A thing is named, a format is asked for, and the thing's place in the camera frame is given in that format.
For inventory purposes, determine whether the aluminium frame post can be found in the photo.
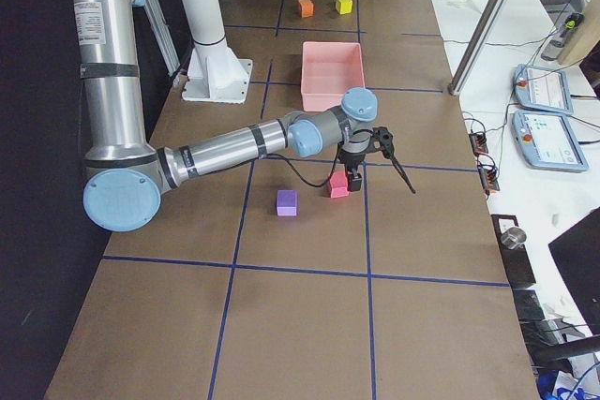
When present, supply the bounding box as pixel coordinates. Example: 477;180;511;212
448;0;507;96

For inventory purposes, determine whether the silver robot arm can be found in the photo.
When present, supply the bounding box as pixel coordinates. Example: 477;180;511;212
73;0;378;231

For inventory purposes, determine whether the purple foam block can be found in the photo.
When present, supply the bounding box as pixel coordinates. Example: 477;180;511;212
276;190;298;216

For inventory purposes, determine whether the upper orange connector strip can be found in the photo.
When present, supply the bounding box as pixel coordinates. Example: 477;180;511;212
469;132;488;156

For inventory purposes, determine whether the lower teach pendant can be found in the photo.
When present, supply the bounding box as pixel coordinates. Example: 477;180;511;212
512;110;589;173

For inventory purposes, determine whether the yellow foam block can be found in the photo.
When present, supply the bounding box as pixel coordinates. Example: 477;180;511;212
335;0;353;15

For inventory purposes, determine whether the black box under cylinder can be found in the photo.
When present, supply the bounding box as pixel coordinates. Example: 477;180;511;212
491;215;536;289

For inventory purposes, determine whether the lower orange connector strip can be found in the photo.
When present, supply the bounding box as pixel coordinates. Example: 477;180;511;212
477;163;500;195

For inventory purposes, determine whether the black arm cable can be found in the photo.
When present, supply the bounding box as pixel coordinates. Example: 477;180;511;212
266;127;417;195

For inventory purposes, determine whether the white pedestal column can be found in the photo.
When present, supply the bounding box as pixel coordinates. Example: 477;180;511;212
182;0;253;104

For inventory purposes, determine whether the silver metal cylinder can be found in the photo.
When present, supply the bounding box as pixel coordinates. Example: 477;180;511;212
500;226;527;250

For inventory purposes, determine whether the teach pendant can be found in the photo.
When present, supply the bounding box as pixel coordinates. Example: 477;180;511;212
514;64;574;115
512;110;589;173

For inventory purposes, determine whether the orange connector strip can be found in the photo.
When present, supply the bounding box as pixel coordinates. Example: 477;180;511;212
469;132;488;156
477;163;500;195

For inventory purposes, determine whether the red foam block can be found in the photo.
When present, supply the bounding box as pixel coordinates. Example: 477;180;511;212
327;170;350;199

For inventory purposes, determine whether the orange foam block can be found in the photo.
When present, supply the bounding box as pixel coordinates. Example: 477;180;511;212
297;0;314;18

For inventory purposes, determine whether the upper teach pendant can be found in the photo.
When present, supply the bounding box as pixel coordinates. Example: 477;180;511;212
514;64;574;115

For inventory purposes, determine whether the pink plastic bin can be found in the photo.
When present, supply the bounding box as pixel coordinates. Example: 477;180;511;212
301;41;365;112

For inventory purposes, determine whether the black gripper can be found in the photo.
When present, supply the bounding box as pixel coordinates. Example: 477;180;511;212
338;140;367;192

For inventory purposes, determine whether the black monitor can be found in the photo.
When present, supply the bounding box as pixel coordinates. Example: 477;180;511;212
549;209;600;334

